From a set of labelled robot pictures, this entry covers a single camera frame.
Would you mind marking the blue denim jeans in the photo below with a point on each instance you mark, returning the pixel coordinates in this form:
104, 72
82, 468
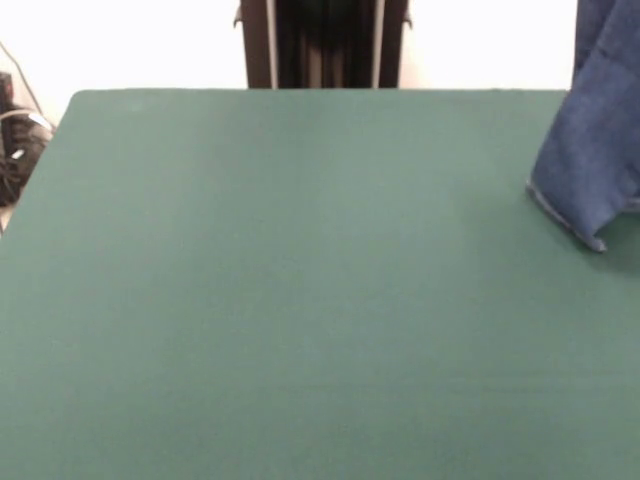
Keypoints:
595, 140

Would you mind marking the dark green table cloth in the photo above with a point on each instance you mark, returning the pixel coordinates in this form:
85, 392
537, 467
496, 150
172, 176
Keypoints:
250, 275

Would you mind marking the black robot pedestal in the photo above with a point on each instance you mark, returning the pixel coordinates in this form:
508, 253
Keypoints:
325, 45

